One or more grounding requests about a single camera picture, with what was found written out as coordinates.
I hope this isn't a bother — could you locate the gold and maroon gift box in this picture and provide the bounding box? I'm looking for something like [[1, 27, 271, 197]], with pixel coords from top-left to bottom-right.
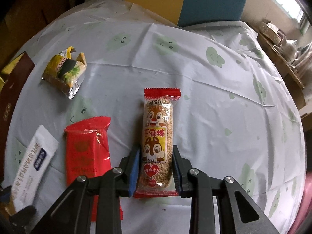
[[1, 52, 35, 181]]

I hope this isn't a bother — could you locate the white teapot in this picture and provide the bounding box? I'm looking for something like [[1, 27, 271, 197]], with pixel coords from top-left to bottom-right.
[[273, 33, 301, 63]]

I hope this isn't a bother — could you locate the red sesame stick bar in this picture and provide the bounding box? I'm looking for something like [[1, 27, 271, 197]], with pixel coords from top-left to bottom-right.
[[134, 88, 181, 198]]

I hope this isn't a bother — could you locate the white sachet with blue label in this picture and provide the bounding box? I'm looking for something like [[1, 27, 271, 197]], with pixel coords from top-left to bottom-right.
[[11, 125, 59, 213]]

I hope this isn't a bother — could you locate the large red snack bag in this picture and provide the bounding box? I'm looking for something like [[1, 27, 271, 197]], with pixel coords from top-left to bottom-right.
[[64, 116, 124, 222]]

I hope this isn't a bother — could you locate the yellow green snack packet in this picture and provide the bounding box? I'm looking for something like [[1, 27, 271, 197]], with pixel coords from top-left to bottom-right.
[[41, 46, 87, 100]]

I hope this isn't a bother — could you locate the tissue box on shelf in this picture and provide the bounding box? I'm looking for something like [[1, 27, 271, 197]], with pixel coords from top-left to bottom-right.
[[259, 21, 280, 40]]

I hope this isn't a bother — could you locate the white green-patterned tablecloth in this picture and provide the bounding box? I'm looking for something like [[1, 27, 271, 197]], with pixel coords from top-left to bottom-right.
[[2, 0, 306, 233]]

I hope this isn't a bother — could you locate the window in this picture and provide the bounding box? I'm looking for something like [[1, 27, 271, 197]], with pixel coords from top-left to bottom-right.
[[275, 0, 310, 34]]

